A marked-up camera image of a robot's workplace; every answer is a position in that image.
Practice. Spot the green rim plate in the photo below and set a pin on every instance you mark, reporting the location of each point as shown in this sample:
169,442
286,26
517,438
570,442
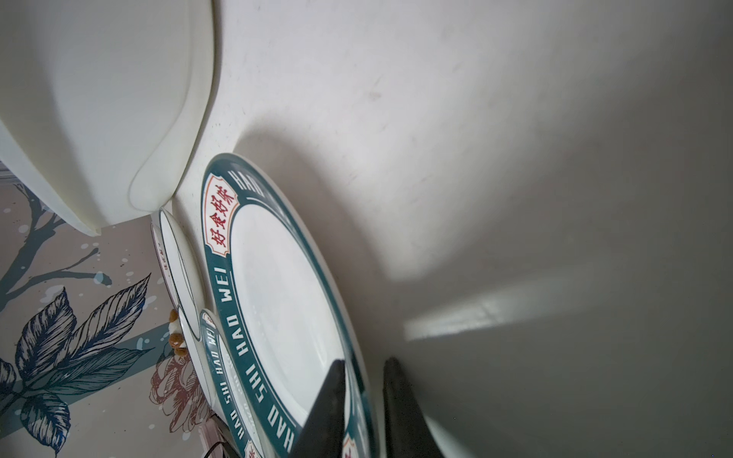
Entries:
234,406
278,308

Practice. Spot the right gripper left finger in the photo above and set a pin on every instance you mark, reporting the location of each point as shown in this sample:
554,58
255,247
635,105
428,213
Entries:
323,433

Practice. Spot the white flower plate upper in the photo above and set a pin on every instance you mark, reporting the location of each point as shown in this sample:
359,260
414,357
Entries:
179,269

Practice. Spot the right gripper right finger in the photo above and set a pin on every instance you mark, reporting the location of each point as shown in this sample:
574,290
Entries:
407,432

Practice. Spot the white plastic bin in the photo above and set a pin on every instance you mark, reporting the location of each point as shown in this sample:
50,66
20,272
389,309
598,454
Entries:
102,102

